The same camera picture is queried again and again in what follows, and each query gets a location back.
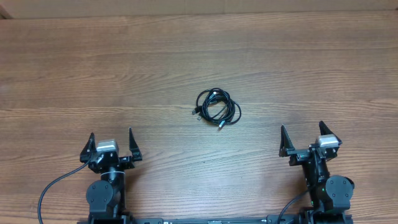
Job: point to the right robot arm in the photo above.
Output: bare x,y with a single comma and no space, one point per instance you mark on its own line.
330,195

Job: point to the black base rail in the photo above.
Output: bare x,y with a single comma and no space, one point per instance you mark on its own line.
270,219

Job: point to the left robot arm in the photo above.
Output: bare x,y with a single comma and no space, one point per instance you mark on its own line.
107,196

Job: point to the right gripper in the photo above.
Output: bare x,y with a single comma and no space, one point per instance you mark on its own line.
299,155

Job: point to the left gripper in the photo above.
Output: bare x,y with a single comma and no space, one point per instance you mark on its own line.
128,162

